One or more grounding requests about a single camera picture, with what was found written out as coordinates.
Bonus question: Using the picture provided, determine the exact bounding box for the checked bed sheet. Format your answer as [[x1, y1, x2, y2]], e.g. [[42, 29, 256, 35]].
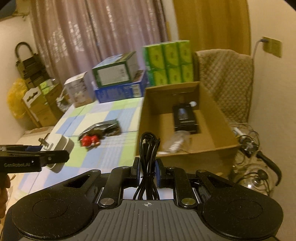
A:
[[16, 97, 145, 195]]

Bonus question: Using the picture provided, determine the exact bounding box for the white vase picture box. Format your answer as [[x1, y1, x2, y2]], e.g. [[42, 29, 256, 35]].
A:
[[64, 71, 96, 108]]

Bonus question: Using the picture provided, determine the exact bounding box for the clear plastic container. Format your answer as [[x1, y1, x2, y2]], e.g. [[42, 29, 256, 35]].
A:
[[163, 131, 191, 153]]

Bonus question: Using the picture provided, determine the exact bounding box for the black product box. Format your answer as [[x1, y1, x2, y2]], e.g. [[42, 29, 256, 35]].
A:
[[172, 103, 199, 134]]

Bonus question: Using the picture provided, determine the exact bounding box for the green tissue pack stack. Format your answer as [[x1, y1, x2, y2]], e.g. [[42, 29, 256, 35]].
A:
[[143, 40, 194, 86]]

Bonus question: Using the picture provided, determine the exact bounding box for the white power strip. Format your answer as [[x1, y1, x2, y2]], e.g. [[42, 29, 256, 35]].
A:
[[232, 127, 244, 138]]

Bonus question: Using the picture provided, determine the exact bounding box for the pink curtain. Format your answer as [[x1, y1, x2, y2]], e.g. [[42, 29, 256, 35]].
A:
[[30, 1, 168, 83]]

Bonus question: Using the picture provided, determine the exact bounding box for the black shopping bag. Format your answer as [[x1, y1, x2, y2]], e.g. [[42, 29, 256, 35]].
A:
[[15, 42, 51, 89]]

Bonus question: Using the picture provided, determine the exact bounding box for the yellow plastic bag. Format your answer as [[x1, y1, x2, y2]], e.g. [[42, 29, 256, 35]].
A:
[[6, 78, 28, 119]]

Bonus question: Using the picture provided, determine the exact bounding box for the wooden wardrobe door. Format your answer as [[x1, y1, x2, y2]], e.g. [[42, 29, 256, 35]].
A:
[[173, 0, 251, 55]]

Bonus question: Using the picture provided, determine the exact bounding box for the large cardboard box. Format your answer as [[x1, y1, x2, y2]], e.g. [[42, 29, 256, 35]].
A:
[[138, 82, 239, 178]]

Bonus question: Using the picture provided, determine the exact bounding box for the blue product box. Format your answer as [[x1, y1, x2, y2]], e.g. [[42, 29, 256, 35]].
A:
[[94, 70, 149, 103]]

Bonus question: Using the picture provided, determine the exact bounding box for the red santa toy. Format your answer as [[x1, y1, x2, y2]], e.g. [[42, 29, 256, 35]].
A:
[[80, 135, 100, 148]]

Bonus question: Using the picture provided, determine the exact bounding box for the steel pot with handle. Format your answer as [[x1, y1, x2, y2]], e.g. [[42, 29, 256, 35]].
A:
[[229, 151, 282, 197]]

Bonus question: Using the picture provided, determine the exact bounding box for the wall power socket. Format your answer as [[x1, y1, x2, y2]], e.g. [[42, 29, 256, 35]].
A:
[[262, 37, 282, 58]]

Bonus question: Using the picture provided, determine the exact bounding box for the quilted beige chair cover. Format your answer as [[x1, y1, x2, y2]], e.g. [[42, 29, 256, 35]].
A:
[[195, 49, 254, 123]]

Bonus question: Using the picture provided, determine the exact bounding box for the cardboard carton with handle cutout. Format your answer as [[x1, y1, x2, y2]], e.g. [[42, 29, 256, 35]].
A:
[[22, 84, 63, 127]]

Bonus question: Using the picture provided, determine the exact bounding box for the person left hand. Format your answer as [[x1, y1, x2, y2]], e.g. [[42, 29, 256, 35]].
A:
[[0, 175, 11, 218]]

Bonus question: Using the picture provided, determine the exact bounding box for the black charger cable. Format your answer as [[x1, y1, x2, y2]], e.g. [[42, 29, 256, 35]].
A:
[[250, 39, 266, 63]]

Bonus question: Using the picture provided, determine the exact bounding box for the green product box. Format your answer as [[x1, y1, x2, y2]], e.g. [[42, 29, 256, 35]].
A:
[[92, 51, 139, 87]]

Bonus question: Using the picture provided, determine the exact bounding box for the silver foil bag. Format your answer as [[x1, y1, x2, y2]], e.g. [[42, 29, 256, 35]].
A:
[[78, 119, 120, 140]]

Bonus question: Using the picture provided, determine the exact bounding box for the white power adapter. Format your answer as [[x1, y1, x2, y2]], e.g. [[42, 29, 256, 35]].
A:
[[38, 133, 74, 173]]

